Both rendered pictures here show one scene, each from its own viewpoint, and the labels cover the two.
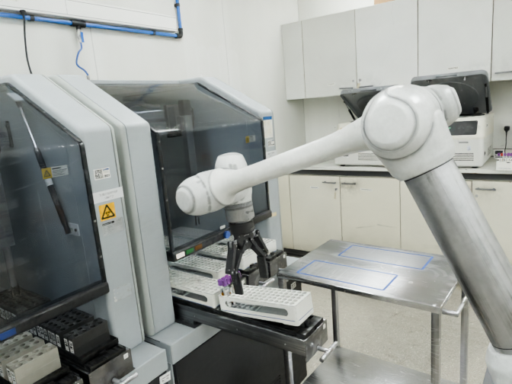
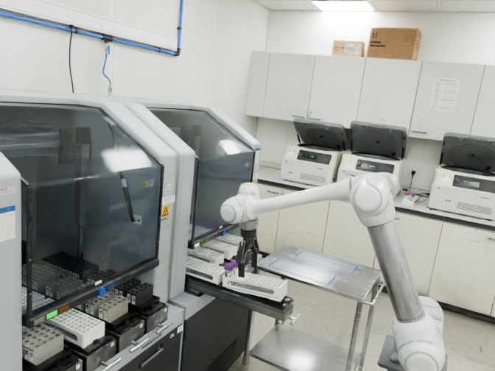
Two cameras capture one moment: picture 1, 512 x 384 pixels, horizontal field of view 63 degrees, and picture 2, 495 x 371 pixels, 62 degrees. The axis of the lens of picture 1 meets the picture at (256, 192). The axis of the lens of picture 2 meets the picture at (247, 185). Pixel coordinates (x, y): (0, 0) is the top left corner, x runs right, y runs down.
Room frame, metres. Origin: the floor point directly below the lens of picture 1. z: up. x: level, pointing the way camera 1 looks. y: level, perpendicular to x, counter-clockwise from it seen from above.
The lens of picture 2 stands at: (-0.56, 0.43, 1.71)
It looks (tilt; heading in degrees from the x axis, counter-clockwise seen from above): 12 degrees down; 349
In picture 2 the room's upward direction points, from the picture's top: 6 degrees clockwise
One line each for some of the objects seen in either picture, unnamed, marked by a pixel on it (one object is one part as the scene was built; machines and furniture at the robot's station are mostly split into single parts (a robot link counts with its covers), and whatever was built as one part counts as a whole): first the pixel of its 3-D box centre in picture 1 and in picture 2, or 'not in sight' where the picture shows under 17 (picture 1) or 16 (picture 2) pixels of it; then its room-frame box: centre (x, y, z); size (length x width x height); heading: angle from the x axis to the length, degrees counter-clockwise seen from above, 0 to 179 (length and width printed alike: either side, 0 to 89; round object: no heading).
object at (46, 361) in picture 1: (36, 367); (116, 310); (0.96, 0.60, 0.85); 0.12 x 0.02 x 0.06; 144
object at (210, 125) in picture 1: (175, 157); (189, 169); (1.73, 0.32, 1.28); 0.61 x 0.51 x 0.63; 144
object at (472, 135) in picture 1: (449, 118); (374, 157); (3.28, -1.57, 1.24); 0.62 x 0.56 x 0.69; 144
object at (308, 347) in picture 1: (232, 313); (227, 289); (1.29, 0.11, 0.78); 0.73 x 0.14 x 0.09; 54
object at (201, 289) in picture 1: (192, 289); (197, 269); (1.40, 0.26, 0.83); 0.30 x 0.10 x 0.06; 54
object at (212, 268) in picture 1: (199, 269); (196, 255); (1.59, 0.26, 0.83); 0.30 x 0.10 x 0.06; 54
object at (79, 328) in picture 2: not in sight; (65, 322); (0.90, 0.77, 0.83); 0.30 x 0.10 x 0.06; 54
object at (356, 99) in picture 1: (376, 124); (317, 151); (3.63, -1.10, 1.22); 0.62 x 0.56 x 0.64; 142
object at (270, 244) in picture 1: (244, 245); (224, 240); (1.83, 0.07, 0.83); 0.30 x 0.10 x 0.06; 54
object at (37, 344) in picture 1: (24, 360); (102, 305); (1.00, 0.65, 0.85); 0.12 x 0.02 x 0.06; 143
